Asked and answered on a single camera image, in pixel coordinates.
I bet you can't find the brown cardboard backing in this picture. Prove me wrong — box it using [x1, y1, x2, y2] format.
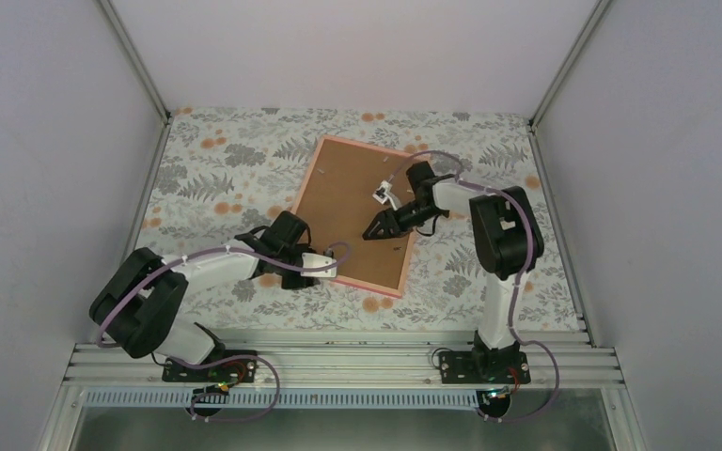
[295, 139, 421, 292]

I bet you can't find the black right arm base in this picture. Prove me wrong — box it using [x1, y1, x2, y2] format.
[436, 340, 531, 384]

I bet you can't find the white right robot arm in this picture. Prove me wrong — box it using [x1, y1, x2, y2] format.
[362, 162, 544, 382]

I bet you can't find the pink wooden picture frame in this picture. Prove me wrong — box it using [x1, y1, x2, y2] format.
[290, 135, 431, 299]

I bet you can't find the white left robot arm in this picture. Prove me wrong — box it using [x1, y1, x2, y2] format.
[88, 211, 337, 381]

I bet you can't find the floral patterned tablecloth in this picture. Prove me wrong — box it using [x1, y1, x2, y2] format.
[138, 107, 578, 332]

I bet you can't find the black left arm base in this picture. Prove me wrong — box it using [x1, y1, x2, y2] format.
[161, 349, 258, 385]

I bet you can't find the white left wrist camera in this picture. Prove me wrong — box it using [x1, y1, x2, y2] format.
[300, 253, 338, 279]

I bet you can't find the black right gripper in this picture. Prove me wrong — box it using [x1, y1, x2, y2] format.
[364, 199, 445, 240]

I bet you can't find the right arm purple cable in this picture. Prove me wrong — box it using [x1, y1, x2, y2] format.
[385, 150, 563, 426]

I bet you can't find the aluminium rail base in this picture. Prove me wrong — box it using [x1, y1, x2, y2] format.
[40, 331, 644, 450]

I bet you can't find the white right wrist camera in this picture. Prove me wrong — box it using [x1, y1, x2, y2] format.
[372, 180, 400, 209]

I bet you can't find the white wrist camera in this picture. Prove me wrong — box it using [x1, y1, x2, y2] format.
[300, 253, 338, 279]
[372, 180, 400, 209]

